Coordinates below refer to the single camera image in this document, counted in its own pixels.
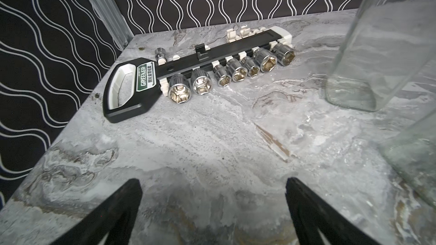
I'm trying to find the large chrome socket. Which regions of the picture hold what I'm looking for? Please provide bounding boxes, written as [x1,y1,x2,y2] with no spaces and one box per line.
[168,74,191,104]

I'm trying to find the tall clear corked bottle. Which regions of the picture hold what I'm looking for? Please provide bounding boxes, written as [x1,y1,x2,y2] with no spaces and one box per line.
[379,111,436,208]

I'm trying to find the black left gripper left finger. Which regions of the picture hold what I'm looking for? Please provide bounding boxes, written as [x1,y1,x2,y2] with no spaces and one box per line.
[52,179,143,245]

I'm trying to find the clear bottle with orange label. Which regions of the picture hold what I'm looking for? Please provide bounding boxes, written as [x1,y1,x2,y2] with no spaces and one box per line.
[325,0,436,112]

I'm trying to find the small chrome socket behind rail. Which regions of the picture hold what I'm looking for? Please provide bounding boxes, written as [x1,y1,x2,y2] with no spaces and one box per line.
[155,47,168,65]

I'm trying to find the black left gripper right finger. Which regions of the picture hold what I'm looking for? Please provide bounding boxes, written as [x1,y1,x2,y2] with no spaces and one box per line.
[286,177,378,245]

